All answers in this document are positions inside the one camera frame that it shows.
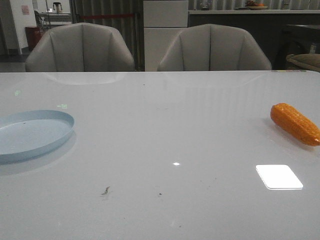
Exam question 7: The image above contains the tan cushion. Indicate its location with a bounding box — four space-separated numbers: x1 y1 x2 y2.
286 53 320 72

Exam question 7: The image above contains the red barrier belt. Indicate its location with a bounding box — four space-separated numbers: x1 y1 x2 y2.
79 13 135 20

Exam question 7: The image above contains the left grey upholstered chair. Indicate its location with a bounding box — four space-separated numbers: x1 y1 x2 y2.
25 22 135 72

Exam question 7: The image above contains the dark grey counter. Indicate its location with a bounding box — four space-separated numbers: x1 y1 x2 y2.
188 9 320 70

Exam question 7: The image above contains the light blue round plate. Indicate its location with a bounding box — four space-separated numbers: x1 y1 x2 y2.
0 110 75 165

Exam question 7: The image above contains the right grey upholstered chair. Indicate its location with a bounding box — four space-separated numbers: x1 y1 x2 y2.
157 24 272 72

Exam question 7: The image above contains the fruit bowl on counter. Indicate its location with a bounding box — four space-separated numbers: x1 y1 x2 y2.
245 0 268 10

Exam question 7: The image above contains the orange plastic corn cob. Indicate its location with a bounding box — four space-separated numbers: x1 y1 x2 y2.
270 102 320 147

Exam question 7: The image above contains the grey upholstered chair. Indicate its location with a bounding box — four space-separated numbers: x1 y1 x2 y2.
157 24 272 72
25 22 135 72

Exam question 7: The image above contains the white cabinet with drawers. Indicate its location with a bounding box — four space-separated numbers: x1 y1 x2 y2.
143 0 189 72

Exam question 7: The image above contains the red bin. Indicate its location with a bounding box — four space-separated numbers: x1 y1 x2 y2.
25 26 42 51

